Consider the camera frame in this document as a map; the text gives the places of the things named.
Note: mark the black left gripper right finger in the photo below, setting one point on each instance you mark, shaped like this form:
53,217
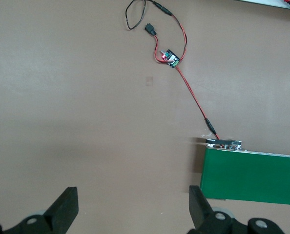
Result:
200,209

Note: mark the green belt conveyor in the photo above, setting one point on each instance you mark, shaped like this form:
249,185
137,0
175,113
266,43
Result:
252,175

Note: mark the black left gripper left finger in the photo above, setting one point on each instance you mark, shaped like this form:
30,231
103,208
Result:
62,209

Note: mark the small circuit board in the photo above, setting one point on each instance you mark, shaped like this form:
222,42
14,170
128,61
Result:
170,58

